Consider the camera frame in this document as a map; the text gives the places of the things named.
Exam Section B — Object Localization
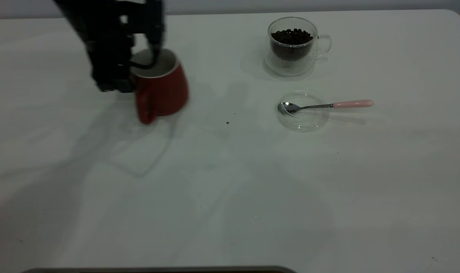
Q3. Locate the double-walled clear glass cup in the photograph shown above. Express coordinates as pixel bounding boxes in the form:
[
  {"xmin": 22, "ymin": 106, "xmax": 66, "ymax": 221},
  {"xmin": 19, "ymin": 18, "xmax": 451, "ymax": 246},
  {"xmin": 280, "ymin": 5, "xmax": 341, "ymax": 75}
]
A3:
[{"xmin": 264, "ymin": 17, "xmax": 332, "ymax": 78}]

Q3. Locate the metal spoon with pink handle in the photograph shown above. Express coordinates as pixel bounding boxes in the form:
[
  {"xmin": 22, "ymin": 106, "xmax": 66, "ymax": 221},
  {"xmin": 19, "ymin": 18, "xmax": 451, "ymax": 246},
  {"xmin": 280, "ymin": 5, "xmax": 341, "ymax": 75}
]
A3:
[{"xmin": 277, "ymin": 99, "xmax": 374, "ymax": 115}]

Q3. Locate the pile of coffee beans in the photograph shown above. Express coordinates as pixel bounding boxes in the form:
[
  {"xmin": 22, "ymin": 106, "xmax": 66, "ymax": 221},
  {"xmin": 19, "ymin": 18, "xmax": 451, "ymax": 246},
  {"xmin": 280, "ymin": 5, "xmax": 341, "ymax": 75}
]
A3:
[{"xmin": 271, "ymin": 28, "xmax": 314, "ymax": 61}]

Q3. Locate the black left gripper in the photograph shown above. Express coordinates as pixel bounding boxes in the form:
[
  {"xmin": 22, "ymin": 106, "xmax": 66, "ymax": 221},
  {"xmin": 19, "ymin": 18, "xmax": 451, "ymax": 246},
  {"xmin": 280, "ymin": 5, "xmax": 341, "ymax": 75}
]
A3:
[{"xmin": 55, "ymin": 0, "xmax": 166, "ymax": 93}]

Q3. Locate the red ceramic mug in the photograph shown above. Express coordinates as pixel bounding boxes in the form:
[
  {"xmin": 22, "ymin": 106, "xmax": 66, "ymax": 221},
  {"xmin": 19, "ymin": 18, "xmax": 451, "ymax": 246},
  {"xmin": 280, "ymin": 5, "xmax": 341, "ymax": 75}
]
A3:
[{"xmin": 131, "ymin": 49, "xmax": 189, "ymax": 125}]

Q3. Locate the round clear glass dish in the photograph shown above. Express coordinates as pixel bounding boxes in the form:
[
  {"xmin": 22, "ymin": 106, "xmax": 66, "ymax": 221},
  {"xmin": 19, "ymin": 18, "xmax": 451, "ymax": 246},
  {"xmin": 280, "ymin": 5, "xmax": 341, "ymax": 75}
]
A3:
[{"xmin": 276, "ymin": 90, "xmax": 330, "ymax": 132}]

